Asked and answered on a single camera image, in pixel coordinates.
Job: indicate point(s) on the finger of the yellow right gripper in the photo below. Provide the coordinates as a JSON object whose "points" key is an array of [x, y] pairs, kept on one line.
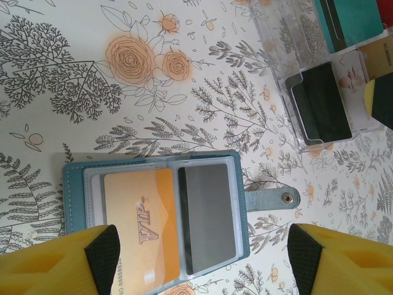
{"points": [[382, 101]]}

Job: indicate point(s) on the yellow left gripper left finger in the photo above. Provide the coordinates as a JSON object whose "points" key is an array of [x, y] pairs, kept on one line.
{"points": [[46, 270]]}

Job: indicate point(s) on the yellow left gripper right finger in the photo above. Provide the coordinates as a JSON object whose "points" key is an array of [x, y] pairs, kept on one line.
{"points": [[347, 267]]}

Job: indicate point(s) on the blue leather card holder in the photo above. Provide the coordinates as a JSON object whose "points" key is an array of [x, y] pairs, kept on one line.
{"points": [[267, 198]]}

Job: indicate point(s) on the clear acrylic card stand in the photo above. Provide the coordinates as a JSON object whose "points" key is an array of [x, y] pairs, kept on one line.
{"points": [[276, 46]]}

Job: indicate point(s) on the black plastic card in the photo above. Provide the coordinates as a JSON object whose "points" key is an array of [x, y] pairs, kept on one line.
{"points": [[208, 215]]}

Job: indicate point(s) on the white printed card stack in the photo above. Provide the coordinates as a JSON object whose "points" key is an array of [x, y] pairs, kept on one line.
{"points": [[353, 80]]}

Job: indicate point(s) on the gold VIP card stack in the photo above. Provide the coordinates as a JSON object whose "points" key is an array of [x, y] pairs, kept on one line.
{"points": [[379, 58]]}

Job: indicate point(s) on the black card stack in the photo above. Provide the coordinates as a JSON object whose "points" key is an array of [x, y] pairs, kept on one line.
{"points": [[322, 104]]}

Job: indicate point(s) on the teal card stack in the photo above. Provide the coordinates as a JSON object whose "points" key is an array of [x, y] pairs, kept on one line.
{"points": [[353, 21]]}

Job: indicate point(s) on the red card stack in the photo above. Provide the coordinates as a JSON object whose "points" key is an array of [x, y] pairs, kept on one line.
{"points": [[387, 12]]}

